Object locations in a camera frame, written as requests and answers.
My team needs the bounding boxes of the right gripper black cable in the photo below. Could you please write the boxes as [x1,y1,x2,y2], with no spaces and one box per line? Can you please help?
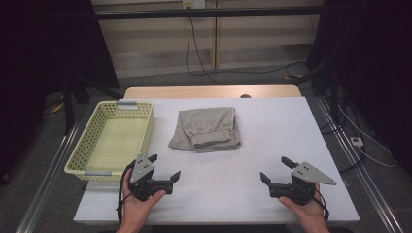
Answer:
[310,188,330,222]

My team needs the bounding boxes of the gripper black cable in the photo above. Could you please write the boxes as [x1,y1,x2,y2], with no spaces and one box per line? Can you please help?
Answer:
[310,188,330,222]
[116,159,135,224]

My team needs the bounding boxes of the yellow plastic basket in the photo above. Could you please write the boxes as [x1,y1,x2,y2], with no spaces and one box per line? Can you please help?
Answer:
[63,100,155,182]

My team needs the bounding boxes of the white table board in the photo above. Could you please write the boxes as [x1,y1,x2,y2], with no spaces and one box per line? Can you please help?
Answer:
[73,96,361,226]

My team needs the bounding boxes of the person's left hand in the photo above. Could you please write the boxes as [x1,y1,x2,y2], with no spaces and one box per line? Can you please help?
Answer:
[120,168,167,227]

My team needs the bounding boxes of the black curtain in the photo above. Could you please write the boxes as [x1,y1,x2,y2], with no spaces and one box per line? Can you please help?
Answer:
[305,0,412,176]
[0,0,120,185]

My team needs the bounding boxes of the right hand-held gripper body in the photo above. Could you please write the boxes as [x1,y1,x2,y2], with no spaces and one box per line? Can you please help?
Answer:
[268,160,338,207]

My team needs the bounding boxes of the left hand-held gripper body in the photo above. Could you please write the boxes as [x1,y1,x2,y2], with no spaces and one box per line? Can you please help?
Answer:
[128,154,174,202]

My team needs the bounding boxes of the person's right hand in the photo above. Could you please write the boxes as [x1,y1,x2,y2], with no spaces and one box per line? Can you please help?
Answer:
[279,183,328,227]

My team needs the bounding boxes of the short black wall cable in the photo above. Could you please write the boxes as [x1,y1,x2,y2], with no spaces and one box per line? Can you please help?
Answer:
[189,16,227,85]

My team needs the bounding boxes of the black horizontal bar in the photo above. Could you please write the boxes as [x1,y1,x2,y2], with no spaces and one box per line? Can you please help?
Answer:
[95,5,325,21]

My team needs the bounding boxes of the white floor cable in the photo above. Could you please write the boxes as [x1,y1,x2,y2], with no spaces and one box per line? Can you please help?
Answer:
[338,105,397,169]

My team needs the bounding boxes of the black floor cable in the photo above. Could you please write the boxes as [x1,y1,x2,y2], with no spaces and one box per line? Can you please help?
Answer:
[319,96,368,174]

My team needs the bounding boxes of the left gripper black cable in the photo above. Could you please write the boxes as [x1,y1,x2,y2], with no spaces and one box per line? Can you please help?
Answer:
[116,159,135,224]

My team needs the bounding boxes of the white wall outlet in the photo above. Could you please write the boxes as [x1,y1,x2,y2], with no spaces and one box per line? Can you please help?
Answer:
[182,0,207,10]

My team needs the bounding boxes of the black stand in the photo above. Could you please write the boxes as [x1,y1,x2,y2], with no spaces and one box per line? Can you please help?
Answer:
[61,74,124,135]
[285,57,341,125]

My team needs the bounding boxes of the wooden table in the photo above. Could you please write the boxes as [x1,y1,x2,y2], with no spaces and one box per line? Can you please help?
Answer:
[123,84,302,100]

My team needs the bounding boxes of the grey pants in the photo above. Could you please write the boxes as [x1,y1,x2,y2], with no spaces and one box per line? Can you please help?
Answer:
[168,106,242,153]

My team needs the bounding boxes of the long black wall cable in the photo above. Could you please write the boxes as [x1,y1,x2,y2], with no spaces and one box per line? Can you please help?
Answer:
[185,16,307,79]

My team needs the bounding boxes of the metal floor rail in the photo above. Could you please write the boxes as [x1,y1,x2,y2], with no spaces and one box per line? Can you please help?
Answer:
[315,96,404,233]
[16,120,81,233]

